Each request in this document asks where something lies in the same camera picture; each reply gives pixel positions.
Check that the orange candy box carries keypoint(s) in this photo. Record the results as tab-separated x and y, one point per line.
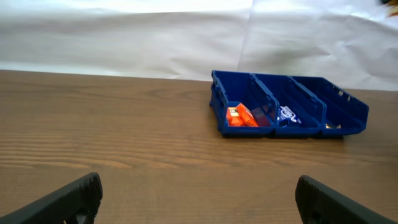
230	119
240	122
247	115

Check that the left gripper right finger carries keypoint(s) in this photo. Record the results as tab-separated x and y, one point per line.
326	205

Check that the blue tray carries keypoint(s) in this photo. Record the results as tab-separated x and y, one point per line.
236	85

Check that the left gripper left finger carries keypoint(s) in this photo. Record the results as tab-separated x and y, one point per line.
62	205

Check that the blue candy pack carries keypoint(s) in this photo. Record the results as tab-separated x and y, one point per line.
287	113

